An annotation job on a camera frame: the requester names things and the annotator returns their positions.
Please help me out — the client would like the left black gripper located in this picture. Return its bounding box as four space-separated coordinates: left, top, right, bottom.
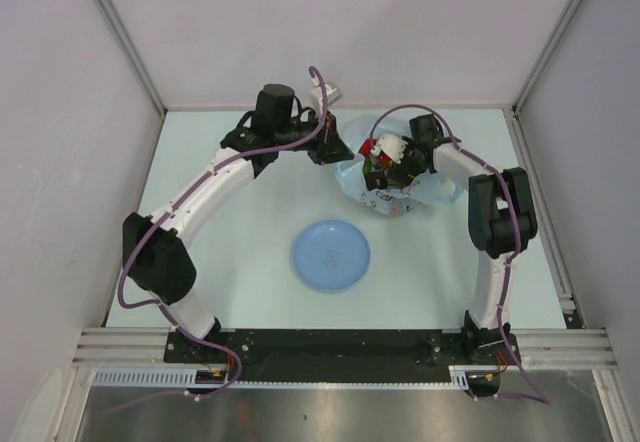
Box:
275 109 354 166

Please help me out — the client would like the light blue printed plastic bag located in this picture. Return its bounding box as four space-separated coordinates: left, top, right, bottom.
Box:
334 114 463 217

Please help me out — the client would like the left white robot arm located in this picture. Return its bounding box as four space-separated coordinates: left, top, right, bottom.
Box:
120 80 354 362

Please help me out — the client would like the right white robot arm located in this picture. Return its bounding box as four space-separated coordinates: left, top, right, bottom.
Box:
359 113 538 363

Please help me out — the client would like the red fake fruit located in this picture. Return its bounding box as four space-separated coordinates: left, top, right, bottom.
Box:
359 138 379 157

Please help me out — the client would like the blue plastic plate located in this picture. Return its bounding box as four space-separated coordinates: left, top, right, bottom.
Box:
290 219 371 293

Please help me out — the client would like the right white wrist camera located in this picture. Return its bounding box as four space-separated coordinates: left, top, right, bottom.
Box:
370 133 407 167

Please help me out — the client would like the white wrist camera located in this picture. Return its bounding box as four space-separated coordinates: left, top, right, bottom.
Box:
309 81 343 114
370 133 407 167

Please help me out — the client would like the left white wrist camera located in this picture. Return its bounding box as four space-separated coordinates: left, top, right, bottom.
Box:
309 81 343 114

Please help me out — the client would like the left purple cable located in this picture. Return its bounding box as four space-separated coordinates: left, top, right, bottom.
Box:
97 65 334 413

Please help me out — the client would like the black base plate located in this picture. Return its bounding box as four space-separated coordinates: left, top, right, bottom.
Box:
163 329 519 390

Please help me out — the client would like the white slotted cable duct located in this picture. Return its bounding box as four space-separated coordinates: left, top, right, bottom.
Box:
93 368 469 390

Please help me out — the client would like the aluminium right side rail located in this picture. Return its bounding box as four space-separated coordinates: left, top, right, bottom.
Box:
502 107 586 329

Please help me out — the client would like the aluminium rail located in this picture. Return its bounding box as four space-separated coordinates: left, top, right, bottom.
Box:
502 107 586 329
72 327 618 370

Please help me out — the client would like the aluminium front rail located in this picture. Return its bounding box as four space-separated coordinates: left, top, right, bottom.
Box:
72 327 618 370

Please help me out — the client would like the aluminium corner post right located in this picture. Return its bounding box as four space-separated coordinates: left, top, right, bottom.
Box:
511 0 586 116

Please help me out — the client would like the aluminium corner post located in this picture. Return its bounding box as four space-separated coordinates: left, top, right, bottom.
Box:
74 0 166 113
511 0 586 116

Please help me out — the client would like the aluminium corner post left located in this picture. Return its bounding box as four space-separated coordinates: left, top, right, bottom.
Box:
74 0 166 113

